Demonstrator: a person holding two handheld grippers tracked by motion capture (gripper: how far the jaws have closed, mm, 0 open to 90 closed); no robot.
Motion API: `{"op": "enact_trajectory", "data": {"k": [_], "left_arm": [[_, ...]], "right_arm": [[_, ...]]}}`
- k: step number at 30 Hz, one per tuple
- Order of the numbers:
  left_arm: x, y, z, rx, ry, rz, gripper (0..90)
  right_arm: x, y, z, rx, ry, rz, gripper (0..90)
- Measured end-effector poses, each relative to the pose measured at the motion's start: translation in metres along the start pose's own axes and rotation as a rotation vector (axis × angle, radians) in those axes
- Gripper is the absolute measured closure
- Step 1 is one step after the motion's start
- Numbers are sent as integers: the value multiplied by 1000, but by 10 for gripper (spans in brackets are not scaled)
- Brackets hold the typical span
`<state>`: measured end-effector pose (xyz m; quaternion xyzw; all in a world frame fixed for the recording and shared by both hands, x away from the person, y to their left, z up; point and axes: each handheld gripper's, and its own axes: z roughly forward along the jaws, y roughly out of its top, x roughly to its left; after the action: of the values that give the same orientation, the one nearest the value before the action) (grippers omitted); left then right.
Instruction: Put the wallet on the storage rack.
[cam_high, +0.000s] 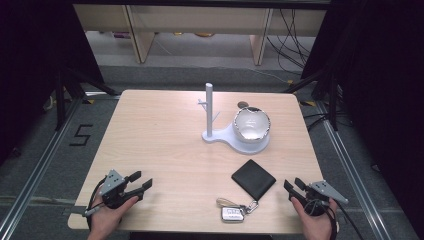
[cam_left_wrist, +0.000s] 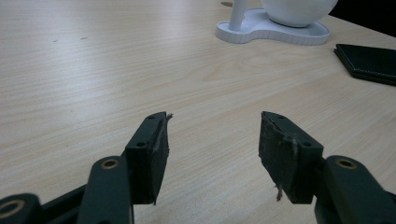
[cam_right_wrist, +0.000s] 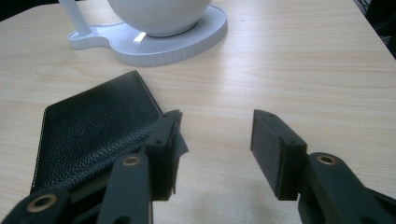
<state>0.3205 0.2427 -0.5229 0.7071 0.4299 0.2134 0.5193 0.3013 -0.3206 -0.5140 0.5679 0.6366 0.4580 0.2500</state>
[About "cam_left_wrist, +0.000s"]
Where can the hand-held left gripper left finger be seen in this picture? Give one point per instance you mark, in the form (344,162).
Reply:
(146,161)

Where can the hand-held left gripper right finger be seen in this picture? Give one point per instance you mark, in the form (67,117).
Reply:
(289,165)

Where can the white key stand with post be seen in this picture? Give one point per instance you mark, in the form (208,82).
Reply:
(267,31)

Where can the white round bowl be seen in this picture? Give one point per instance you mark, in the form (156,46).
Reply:
(295,12)

